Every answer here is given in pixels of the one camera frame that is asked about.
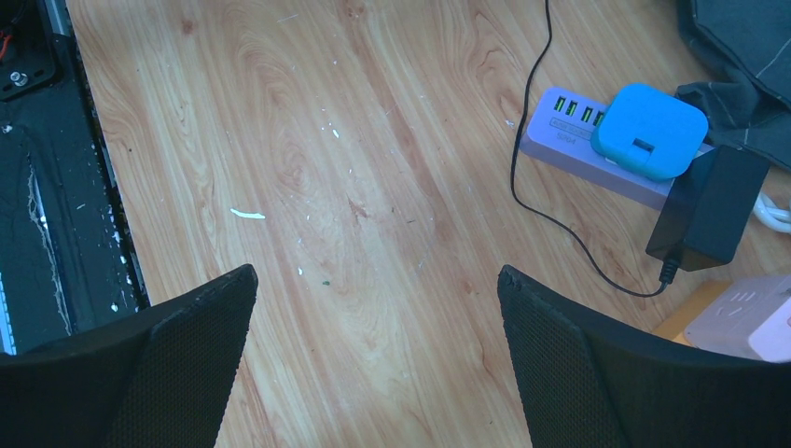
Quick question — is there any blue square plug adapter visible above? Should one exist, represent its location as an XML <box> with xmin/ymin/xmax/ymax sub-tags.
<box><xmin>590</xmin><ymin>83</ymin><xmax>709</xmax><ymax>182</ymax></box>

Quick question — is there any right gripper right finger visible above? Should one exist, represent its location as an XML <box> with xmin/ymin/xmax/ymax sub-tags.
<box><xmin>497</xmin><ymin>265</ymin><xmax>790</xmax><ymax>447</ymax></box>

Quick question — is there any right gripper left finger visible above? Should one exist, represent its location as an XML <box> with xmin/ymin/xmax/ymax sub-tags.
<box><xmin>1</xmin><ymin>264</ymin><xmax>258</xmax><ymax>447</ymax></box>

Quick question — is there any black power adapter brick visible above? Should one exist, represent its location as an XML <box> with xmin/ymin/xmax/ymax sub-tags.
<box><xmin>645</xmin><ymin>146</ymin><xmax>770</xmax><ymax>272</ymax></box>

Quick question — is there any pink cube socket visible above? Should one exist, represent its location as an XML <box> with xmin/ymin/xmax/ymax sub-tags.
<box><xmin>684</xmin><ymin>275</ymin><xmax>790</xmax><ymax>363</ymax></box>

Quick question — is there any thin black adapter cable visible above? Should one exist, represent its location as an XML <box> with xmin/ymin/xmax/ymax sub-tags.
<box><xmin>510</xmin><ymin>0</ymin><xmax>681</xmax><ymax>300</ymax></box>

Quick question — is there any purple USB power strip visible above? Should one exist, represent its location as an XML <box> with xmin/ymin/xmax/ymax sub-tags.
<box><xmin>520</xmin><ymin>87</ymin><xmax>711</xmax><ymax>210</ymax></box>

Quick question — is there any dark grey checked cloth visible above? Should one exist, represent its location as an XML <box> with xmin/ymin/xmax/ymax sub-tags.
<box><xmin>675</xmin><ymin>1</ymin><xmax>790</xmax><ymax>170</ymax></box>

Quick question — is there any white coiled cord back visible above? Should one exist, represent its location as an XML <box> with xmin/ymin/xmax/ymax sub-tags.
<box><xmin>751</xmin><ymin>189</ymin><xmax>791</xmax><ymax>235</ymax></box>

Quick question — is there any orange power strip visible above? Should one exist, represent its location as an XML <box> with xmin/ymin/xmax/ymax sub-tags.
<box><xmin>652</xmin><ymin>280</ymin><xmax>732</xmax><ymax>346</ymax></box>

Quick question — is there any black mounting base rail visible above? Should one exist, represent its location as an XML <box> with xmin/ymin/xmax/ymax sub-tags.
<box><xmin>1</xmin><ymin>1</ymin><xmax>150</xmax><ymax>356</ymax></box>

